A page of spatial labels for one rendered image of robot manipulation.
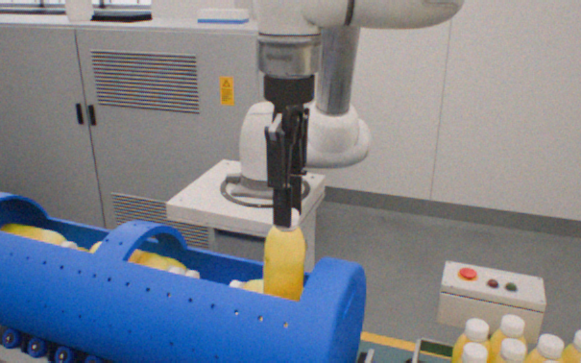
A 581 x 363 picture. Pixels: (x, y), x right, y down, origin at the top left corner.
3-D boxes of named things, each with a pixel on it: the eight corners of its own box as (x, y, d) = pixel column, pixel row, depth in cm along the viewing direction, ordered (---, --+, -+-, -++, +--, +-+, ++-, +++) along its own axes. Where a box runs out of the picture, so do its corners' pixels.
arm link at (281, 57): (246, 35, 68) (247, 78, 70) (309, 38, 65) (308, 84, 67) (273, 28, 76) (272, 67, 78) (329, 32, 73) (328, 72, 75)
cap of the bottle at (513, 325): (525, 327, 93) (527, 319, 92) (519, 337, 90) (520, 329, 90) (505, 318, 95) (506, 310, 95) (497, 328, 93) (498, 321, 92)
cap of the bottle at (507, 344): (505, 360, 85) (507, 352, 84) (496, 345, 89) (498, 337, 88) (528, 360, 85) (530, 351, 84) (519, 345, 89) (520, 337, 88)
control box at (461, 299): (440, 297, 116) (446, 258, 112) (533, 316, 109) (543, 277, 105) (435, 323, 107) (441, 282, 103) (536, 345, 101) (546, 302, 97)
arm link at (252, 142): (241, 161, 167) (239, 96, 157) (296, 161, 167) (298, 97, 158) (238, 181, 152) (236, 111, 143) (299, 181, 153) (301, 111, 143)
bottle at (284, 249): (288, 295, 94) (293, 206, 87) (308, 316, 89) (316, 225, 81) (254, 305, 91) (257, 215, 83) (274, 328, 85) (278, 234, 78)
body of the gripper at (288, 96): (277, 66, 78) (276, 124, 81) (253, 76, 70) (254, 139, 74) (323, 70, 75) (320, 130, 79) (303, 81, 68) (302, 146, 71)
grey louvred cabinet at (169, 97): (41, 202, 403) (2, 13, 346) (292, 247, 337) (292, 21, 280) (-15, 231, 356) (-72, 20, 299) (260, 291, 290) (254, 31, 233)
